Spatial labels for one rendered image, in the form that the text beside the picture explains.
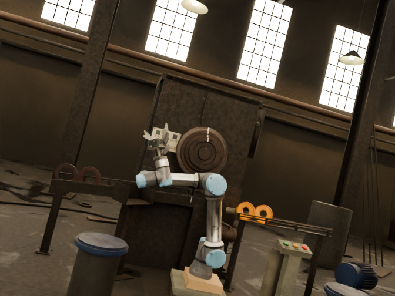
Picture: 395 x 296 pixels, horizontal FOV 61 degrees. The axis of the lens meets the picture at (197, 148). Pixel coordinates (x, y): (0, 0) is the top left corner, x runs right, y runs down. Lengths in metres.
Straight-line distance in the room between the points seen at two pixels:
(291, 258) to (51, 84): 7.83
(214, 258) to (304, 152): 8.57
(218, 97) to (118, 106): 6.07
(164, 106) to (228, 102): 0.62
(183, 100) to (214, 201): 1.44
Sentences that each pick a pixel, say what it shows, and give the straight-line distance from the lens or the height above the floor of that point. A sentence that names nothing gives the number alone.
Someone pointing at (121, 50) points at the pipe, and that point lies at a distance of 8.61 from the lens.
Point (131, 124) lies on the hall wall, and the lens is 9.06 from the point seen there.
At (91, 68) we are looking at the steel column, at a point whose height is 2.05.
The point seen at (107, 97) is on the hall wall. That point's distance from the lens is 9.14.
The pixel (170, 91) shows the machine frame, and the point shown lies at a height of 1.59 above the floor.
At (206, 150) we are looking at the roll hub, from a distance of 2.93.
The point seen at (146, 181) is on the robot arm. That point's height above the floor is 0.85.
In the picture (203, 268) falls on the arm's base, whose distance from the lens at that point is 2.16.
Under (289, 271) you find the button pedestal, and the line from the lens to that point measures 2.64.
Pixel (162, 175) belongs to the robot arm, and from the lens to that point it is 1.86.
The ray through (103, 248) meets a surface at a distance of 2.05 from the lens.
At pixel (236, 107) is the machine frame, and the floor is 1.63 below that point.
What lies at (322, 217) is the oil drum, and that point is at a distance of 5.27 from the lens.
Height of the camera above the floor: 1.02
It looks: 2 degrees up
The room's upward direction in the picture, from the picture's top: 14 degrees clockwise
